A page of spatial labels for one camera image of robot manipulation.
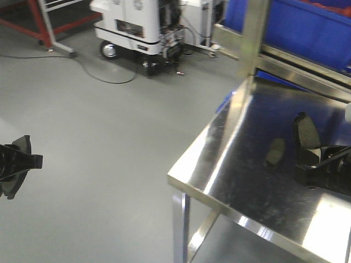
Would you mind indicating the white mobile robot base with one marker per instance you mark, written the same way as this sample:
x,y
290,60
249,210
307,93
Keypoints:
x,y
157,30

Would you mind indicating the grey brake pad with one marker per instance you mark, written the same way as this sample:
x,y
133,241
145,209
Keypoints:
x,y
275,153
305,133
11,185

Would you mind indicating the grey metal stand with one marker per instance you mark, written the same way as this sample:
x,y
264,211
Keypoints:
x,y
48,7

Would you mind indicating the right blue plastic crate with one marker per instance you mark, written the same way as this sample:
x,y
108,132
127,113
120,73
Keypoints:
x,y
304,29

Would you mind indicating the red metal frame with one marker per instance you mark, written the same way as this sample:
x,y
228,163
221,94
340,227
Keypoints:
x,y
41,34

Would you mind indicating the red mesh bag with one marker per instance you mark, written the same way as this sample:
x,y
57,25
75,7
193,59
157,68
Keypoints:
x,y
341,7

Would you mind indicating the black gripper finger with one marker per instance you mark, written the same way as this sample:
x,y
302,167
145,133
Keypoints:
x,y
14,161
332,174
313,156

